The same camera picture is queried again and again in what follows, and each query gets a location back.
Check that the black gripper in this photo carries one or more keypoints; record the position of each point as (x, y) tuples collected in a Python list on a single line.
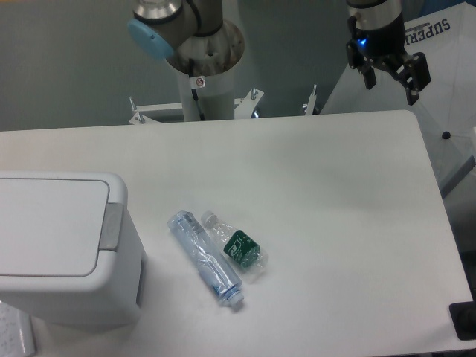
[(377, 40)]

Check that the white plastic trash can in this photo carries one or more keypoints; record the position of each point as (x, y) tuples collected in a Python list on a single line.
[(111, 294)]

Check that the white trash can lid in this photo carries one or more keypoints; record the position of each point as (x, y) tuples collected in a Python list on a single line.
[(51, 228)]

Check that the green label crushed bottle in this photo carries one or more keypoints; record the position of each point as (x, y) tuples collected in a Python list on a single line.
[(248, 256)]

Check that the black device at table edge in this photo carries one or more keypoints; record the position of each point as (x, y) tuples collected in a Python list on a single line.
[(463, 317)]

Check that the clear crushed plastic bottle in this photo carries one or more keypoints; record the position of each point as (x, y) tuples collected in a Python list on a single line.
[(211, 265)]

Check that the white patterned paper sheet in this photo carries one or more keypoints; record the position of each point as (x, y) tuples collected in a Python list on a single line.
[(17, 338)]

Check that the white metal base frame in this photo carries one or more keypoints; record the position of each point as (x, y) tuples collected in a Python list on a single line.
[(244, 108)]

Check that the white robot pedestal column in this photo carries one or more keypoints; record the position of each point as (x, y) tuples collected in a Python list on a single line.
[(204, 68)]

